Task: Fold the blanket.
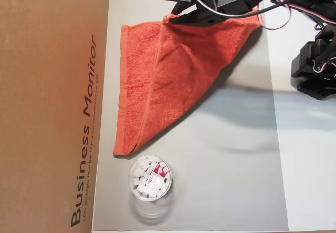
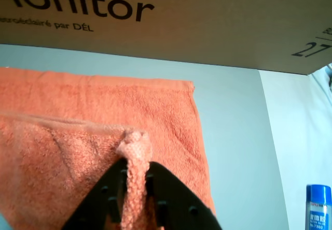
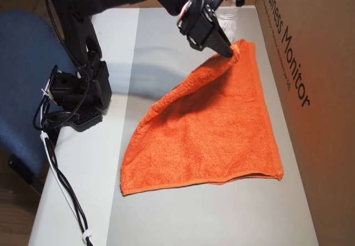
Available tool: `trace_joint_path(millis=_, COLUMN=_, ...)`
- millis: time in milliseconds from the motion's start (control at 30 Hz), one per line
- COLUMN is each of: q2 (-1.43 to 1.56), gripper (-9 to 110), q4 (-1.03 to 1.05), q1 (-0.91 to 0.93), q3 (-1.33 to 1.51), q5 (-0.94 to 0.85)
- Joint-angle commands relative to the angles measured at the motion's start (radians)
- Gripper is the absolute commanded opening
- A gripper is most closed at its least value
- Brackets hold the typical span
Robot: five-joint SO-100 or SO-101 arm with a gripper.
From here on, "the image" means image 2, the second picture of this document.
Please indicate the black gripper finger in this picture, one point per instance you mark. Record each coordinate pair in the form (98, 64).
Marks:
(98, 204)
(176, 204)

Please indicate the orange terry towel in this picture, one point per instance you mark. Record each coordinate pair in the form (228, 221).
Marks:
(77, 126)

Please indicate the grey table mat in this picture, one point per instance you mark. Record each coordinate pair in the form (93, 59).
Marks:
(238, 136)

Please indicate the blue glue bottle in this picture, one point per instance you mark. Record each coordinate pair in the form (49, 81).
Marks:
(319, 209)

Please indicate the cardboard box Business Monitor print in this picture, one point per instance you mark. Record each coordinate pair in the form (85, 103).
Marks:
(181, 20)

